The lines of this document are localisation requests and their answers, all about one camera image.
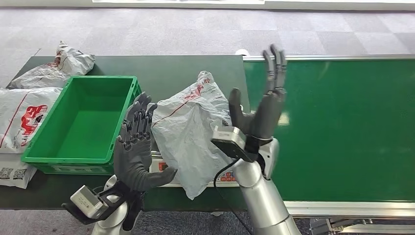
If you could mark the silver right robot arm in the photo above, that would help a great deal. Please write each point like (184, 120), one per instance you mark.
(262, 194)

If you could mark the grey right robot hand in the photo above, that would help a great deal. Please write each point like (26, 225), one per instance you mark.
(266, 113)

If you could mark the small white round knob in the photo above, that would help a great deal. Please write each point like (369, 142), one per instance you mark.
(241, 52)

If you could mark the white mailer with QR codes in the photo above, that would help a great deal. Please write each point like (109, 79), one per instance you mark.
(14, 172)

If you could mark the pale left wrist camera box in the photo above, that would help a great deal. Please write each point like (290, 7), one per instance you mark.
(87, 202)

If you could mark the crumpled grey mailer package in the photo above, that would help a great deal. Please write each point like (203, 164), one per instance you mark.
(60, 69)

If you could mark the white electronic scale with keypad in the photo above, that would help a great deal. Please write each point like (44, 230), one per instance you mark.
(162, 167)

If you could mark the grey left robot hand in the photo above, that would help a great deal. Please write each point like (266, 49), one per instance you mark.
(134, 155)

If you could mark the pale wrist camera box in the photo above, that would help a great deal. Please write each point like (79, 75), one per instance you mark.
(231, 139)
(87, 202)

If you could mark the aluminium conveyor frame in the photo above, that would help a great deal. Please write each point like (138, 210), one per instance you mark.
(350, 209)

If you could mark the grey table foot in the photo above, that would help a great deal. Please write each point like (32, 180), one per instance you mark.
(216, 213)

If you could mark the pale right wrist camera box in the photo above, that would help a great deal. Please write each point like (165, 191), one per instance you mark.
(231, 139)

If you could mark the grey plastic mailer package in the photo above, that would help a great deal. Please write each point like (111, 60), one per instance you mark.
(188, 139)

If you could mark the green plastic crate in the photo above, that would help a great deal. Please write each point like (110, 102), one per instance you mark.
(81, 120)

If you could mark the white mailer with red print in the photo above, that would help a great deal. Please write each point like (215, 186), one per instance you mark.
(21, 118)

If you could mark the green conveyor belt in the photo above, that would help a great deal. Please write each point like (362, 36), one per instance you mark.
(350, 129)

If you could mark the dark green table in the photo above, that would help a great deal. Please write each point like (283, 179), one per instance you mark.
(168, 71)

